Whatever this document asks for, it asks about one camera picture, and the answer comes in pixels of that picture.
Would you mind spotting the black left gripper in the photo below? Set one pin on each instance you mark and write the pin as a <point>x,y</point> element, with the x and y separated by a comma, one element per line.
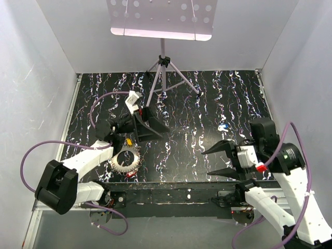
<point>143,132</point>

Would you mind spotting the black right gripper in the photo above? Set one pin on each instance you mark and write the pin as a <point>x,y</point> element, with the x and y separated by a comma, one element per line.
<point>231,150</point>

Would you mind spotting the yellow tag key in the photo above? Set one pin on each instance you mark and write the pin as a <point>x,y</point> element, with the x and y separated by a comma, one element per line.
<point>129,142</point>

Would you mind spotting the red tag key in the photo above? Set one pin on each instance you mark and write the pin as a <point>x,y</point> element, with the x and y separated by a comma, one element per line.
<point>131,173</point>

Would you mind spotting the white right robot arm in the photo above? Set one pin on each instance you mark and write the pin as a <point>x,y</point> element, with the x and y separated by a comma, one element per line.
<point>305,226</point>

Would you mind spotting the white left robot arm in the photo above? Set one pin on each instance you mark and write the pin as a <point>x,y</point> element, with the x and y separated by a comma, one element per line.
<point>60,186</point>

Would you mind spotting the blue tag key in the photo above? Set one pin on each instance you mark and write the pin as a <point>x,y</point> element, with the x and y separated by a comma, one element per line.
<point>223,128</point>

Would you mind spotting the lilac music stand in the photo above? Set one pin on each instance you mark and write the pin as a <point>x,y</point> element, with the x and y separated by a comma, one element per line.
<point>180,20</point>

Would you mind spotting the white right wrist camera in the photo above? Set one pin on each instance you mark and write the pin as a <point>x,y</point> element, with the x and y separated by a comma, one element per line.
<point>248,159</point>

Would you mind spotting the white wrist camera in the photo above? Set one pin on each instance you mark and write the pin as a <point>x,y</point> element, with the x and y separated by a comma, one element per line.
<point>248,159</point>
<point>131,101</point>

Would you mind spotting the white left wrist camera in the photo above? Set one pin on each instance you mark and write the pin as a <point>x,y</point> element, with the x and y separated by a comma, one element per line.
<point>131,101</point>

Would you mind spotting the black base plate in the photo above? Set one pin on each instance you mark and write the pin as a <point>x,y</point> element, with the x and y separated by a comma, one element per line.
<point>177,199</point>

